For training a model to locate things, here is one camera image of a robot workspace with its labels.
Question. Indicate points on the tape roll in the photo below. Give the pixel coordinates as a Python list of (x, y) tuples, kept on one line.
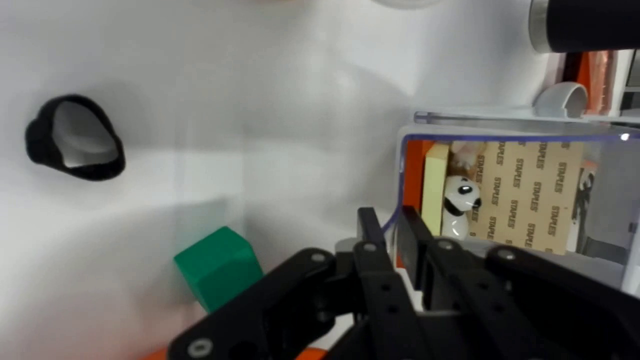
[(563, 100)]

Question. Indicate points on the small panda figurine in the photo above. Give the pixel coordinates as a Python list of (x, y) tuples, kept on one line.
[(461, 199)]

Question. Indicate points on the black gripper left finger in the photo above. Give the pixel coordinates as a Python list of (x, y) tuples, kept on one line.
[(370, 237)]

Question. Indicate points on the clear white storage container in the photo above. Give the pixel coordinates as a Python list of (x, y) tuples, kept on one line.
[(569, 189)]

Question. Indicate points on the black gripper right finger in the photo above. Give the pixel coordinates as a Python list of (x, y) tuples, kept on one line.
[(412, 238)]

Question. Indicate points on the green cube block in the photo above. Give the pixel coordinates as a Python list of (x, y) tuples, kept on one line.
[(218, 267)]

